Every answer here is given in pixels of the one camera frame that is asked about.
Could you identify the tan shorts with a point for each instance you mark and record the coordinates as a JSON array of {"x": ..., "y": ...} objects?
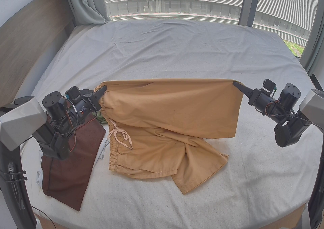
[{"x": 177, "y": 111}]

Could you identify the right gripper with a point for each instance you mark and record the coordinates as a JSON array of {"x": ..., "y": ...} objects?
[{"x": 263, "y": 101}]

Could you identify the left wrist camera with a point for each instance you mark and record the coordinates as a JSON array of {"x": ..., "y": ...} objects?
[{"x": 73, "y": 93}]

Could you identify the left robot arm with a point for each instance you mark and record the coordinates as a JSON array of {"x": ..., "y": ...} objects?
[{"x": 17, "y": 124}]

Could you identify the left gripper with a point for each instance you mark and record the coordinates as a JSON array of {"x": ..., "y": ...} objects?
[{"x": 84, "y": 107}]

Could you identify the brown garment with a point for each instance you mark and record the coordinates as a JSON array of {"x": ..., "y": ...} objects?
[{"x": 70, "y": 172}]

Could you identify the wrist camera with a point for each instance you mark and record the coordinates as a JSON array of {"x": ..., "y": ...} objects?
[
  {"x": 268, "y": 84},
  {"x": 73, "y": 93}
]

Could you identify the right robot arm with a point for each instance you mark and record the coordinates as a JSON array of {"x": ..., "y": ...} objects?
[{"x": 288, "y": 131}]

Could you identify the white garment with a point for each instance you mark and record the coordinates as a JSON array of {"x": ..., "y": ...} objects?
[{"x": 102, "y": 149}]

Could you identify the green garment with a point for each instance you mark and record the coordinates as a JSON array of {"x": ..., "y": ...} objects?
[{"x": 101, "y": 119}]

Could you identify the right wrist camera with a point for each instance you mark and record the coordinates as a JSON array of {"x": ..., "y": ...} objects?
[{"x": 268, "y": 84}]

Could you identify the bed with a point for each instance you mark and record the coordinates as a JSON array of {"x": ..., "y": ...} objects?
[{"x": 202, "y": 53}]

